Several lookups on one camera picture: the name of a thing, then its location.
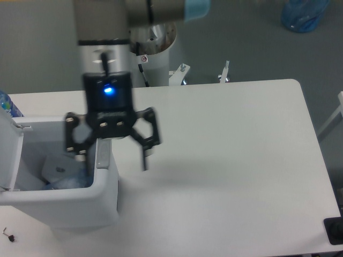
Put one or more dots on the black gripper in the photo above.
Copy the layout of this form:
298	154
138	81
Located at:
110	114

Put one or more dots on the clear plastic water bottle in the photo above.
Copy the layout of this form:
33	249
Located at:
77	180

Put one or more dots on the white wrapper bag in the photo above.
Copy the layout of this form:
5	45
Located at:
57	167

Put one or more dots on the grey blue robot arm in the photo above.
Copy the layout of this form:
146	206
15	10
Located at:
103	33

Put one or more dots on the white plastic trash can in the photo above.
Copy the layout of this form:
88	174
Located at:
25	144

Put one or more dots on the white base strut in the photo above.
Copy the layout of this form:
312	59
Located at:
178	77

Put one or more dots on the blue labelled bottle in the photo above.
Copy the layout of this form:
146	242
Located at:
9	106

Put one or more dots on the small hex key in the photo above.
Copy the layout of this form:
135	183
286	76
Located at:
4	231

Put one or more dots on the blue plastic bag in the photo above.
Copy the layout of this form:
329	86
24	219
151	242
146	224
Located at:
303	16

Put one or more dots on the black device at edge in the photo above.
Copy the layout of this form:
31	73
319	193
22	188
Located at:
333	227

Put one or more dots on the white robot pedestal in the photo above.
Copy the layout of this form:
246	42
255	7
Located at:
150	47

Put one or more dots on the white frame at right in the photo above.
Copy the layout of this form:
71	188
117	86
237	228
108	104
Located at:
334	119

